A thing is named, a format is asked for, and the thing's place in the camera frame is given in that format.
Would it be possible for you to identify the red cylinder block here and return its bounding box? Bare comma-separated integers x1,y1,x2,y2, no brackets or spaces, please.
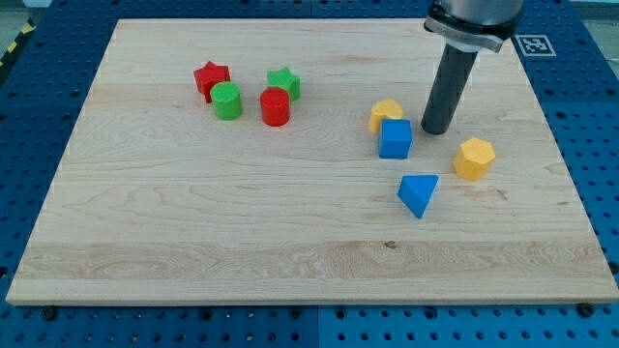
260,87,291,127

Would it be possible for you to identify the blue cube block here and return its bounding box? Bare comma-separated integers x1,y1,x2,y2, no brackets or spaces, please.
378,119,413,160

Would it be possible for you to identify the yellow black hazard tape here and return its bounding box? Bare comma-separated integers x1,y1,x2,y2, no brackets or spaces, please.
1,17,37,69

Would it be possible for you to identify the white fiducial marker tag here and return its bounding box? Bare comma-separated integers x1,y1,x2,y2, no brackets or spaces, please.
515,34,556,57

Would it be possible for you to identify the green cylinder block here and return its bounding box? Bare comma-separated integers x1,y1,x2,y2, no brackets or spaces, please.
210,81,243,121

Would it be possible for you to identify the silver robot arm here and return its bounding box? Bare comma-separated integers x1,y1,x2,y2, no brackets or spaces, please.
421,0,524,134

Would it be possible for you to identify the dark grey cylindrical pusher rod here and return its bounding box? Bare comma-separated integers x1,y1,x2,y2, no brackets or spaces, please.
421,44,478,135

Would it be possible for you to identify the yellow hexagon block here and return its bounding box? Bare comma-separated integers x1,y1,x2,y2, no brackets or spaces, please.
453,137,496,181

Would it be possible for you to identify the red star block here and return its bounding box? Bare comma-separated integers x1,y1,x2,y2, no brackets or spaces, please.
193,61,231,103

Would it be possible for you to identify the blue triangle block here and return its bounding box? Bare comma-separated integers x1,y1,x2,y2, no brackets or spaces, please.
398,175,439,218

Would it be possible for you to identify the yellow heart block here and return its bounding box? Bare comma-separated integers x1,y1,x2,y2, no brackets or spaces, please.
368,99,404,134

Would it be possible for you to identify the light wooden board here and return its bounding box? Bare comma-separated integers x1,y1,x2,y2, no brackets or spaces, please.
7,19,618,306

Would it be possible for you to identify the green star block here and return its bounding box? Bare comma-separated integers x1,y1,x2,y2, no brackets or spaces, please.
267,67,301,102

